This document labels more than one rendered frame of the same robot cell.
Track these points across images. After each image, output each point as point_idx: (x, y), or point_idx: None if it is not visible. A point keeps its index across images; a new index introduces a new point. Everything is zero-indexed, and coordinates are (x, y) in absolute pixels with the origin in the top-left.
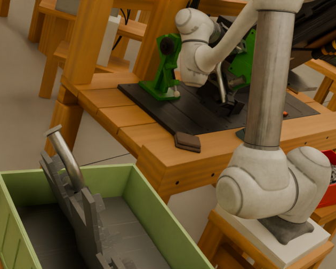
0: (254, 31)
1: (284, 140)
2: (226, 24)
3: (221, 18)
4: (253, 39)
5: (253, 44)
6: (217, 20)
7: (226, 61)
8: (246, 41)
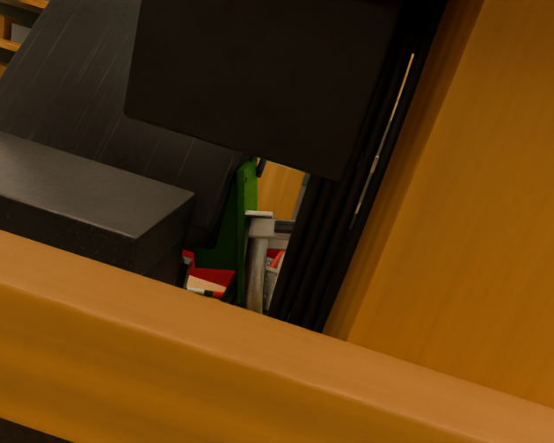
0: (246, 173)
1: (206, 280)
2: (160, 236)
3: (147, 237)
4: (248, 190)
5: (250, 199)
6: (134, 261)
7: (224, 300)
8: (245, 210)
